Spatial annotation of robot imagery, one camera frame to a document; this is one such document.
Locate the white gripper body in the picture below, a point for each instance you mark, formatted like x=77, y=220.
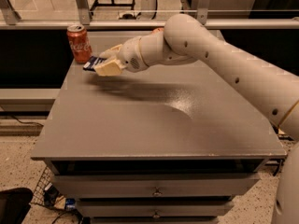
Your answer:
x=130, y=56

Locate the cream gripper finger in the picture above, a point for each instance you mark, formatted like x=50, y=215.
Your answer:
x=109, y=68
x=111, y=53

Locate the blue rxbar blueberry bar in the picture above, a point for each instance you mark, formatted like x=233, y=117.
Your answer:
x=93, y=61

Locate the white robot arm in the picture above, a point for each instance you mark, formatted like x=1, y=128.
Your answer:
x=183, y=39

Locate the red coke can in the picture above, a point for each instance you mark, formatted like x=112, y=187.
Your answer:
x=79, y=43

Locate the red apple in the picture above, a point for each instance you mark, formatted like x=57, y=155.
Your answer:
x=157, y=30

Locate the black stand base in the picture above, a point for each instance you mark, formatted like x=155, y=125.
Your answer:
x=111, y=3

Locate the grey drawer cabinet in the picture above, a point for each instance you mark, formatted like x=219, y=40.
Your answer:
x=168, y=120

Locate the metal guard railing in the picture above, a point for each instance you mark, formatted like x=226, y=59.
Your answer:
x=215, y=14

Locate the upper grey drawer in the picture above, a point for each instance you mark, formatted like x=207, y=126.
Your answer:
x=157, y=186

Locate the grey drawer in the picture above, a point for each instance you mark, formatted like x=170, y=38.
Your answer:
x=154, y=208
x=157, y=186

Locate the lower grey drawer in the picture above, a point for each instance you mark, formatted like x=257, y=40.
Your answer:
x=154, y=208

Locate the black chair seat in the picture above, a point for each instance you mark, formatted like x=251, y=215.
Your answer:
x=14, y=205

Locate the wire basket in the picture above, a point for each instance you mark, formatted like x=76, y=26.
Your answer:
x=45, y=194

